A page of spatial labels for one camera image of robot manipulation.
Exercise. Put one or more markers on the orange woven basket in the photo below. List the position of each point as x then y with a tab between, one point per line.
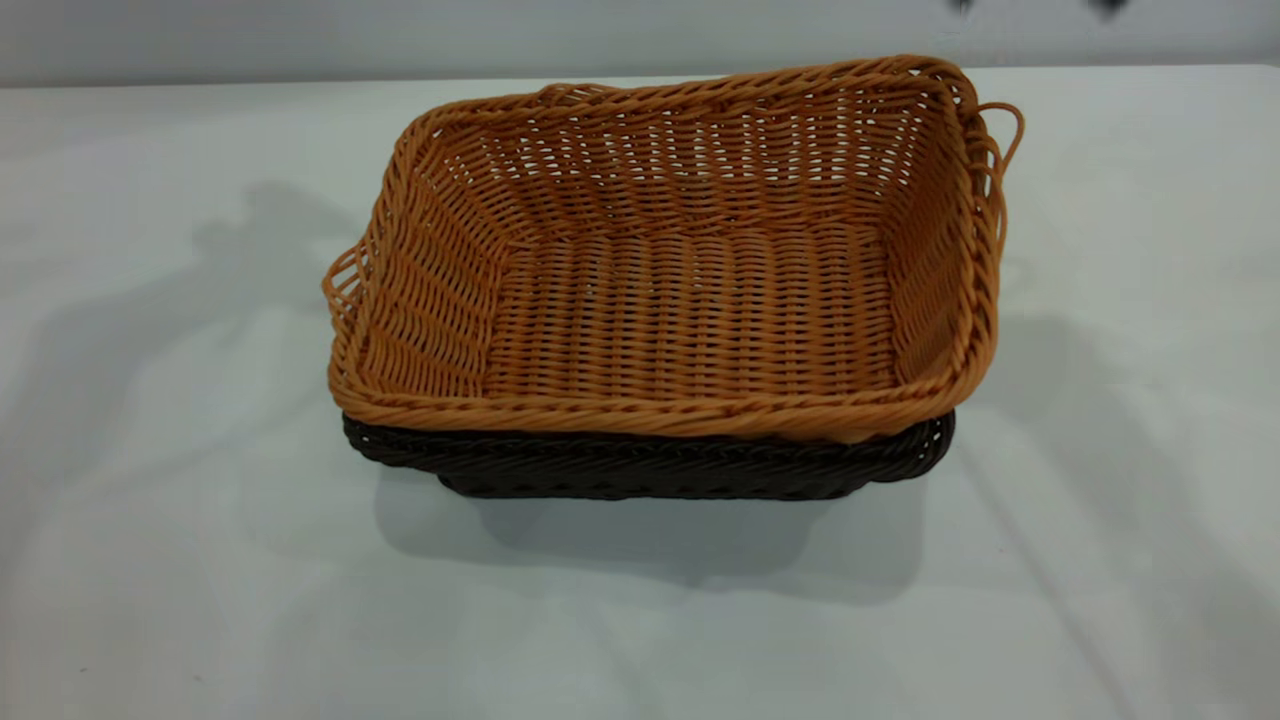
690	310

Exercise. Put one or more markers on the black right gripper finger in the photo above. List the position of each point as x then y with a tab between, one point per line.
1108	7
961	5

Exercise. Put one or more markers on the black woven basket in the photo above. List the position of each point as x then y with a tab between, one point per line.
650	465

